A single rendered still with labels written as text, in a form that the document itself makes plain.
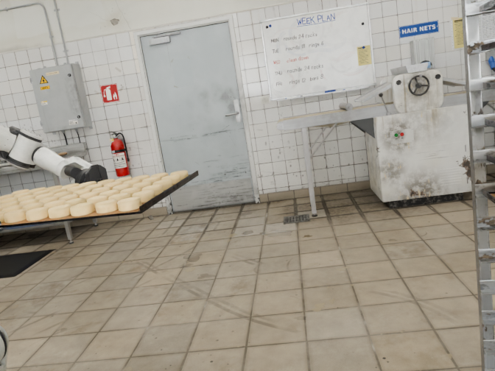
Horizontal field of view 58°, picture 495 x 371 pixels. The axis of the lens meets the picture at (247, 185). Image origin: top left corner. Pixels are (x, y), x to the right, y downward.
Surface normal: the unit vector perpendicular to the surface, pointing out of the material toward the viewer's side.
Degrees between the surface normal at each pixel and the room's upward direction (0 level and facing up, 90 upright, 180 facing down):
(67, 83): 90
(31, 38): 90
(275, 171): 90
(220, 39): 90
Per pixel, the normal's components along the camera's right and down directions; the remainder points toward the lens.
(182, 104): -0.08, 0.21
